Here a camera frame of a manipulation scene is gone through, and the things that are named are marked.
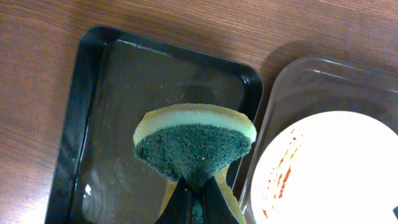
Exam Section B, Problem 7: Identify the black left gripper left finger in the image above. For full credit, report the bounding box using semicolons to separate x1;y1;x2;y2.
155;177;193;224

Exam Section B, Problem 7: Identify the white plate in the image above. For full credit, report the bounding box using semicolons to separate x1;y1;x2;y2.
251;111;397;223

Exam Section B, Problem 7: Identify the green yellow sponge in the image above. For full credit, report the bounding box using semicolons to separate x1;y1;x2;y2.
133;103;257;223

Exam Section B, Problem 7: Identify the black small tray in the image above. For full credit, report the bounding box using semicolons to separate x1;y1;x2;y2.
45;26;263;223

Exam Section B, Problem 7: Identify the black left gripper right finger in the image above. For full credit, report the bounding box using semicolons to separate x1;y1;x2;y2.
201;177;239;224

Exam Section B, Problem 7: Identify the brown serving tray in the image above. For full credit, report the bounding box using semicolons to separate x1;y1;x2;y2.
239;55;397;224

